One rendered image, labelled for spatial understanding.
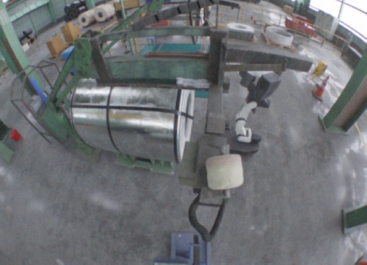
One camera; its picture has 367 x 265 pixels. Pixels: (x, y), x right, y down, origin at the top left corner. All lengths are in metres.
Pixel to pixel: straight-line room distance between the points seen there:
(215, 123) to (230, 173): 0.18
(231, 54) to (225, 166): 0.40
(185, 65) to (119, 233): 2.19
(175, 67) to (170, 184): 1.82
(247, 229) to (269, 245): 0.42
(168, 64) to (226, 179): 0.54
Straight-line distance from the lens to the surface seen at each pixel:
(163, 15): 0.66
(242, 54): 0.63
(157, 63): 0.75
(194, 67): 0.71
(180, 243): 2.18
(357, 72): 3.62
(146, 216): 2.27
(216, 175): 0.44
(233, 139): 2.47
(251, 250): 2.35
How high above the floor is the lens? 2.18
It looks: 53 degrees down
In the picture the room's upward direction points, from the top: 5 degrees counter-clockwise
